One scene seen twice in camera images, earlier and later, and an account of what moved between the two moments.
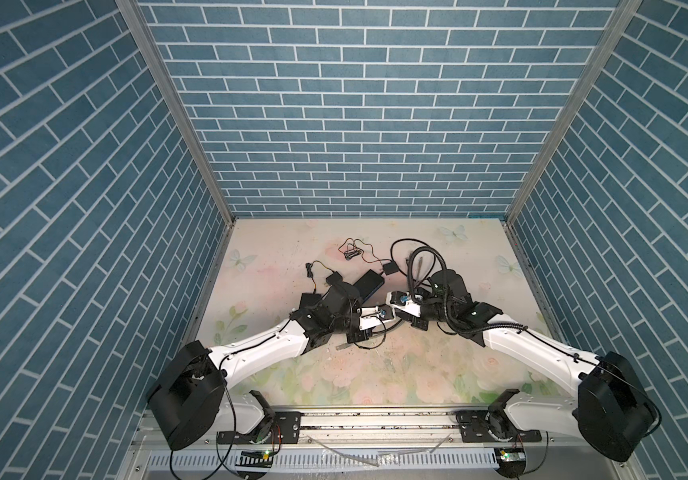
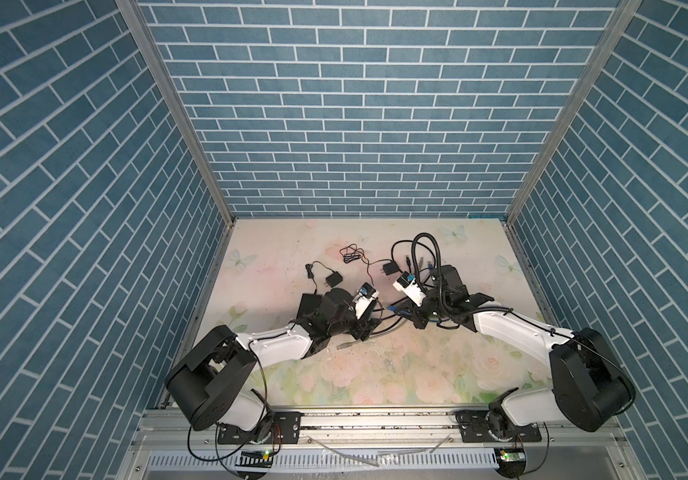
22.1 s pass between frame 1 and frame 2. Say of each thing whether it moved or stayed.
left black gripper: stayed
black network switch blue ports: stayed
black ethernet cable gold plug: moved
